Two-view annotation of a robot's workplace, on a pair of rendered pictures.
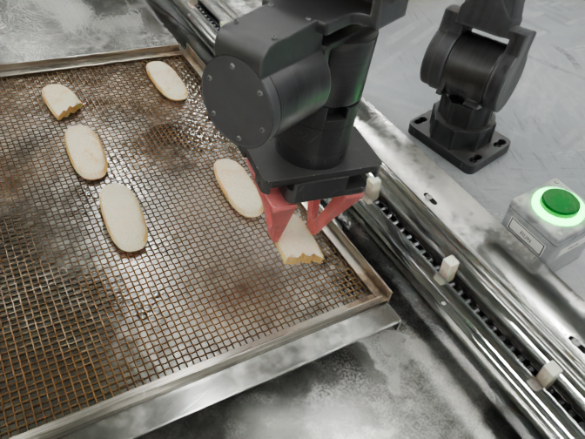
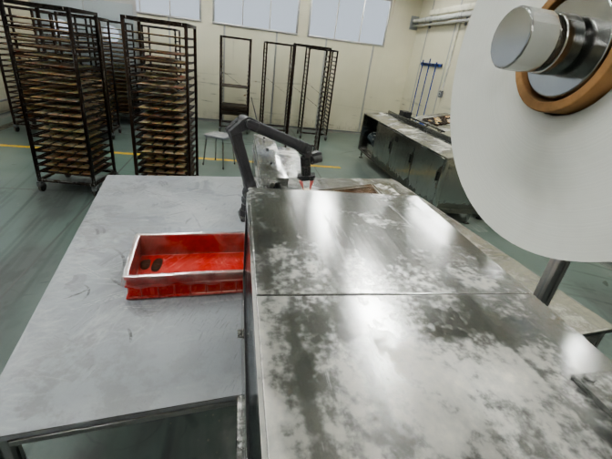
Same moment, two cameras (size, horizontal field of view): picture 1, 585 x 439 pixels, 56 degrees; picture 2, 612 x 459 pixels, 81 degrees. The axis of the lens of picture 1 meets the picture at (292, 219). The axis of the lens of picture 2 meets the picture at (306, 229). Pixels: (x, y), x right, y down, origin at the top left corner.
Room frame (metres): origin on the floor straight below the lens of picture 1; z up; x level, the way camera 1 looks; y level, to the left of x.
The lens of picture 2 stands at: (2.21, 0.60, 1.66)
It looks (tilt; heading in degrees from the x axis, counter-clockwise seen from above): 26 degrees down; 197
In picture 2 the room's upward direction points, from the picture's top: 7 degrees clockwise
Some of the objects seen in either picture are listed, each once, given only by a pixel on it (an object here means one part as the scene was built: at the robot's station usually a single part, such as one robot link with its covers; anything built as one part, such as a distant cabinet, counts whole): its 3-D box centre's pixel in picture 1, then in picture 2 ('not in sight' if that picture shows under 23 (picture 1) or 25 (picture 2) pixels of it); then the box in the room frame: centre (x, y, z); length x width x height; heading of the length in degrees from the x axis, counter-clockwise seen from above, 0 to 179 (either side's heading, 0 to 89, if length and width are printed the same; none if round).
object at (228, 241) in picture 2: not in sight; (196, 260); (1.19, -0.15, 0.87); 0.49 x 0.34 x 0.10; 125
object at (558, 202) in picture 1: (558, 205); not in sight; (0.40, -0.29, 0.90); 0.04 x 0.04 x 0.02
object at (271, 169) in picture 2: not in sight; (268, 156); (-0.39, -0.59, 0.89); 1.25 x 0.18 x 0.09; 30
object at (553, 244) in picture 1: (539, 239); not in sight; (0.40, -0.28, 0.84); 0.08 x 0.08 x 0.11; 30
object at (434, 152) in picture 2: not in sight; (427, 152); (-3.63, 0.61, 0.51); 3.00 x 1.26 x 1.03; 30
